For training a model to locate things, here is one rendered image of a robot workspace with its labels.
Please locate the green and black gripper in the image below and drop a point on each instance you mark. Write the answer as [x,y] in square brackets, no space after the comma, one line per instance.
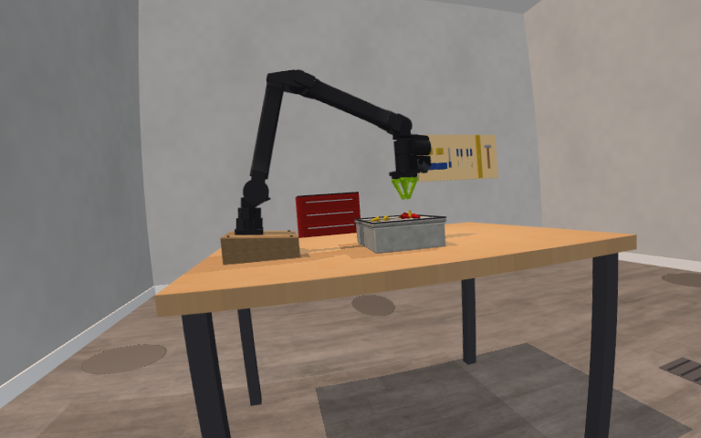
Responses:
[401,163]

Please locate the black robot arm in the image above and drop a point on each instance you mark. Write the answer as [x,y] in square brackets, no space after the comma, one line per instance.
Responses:
[249,221]

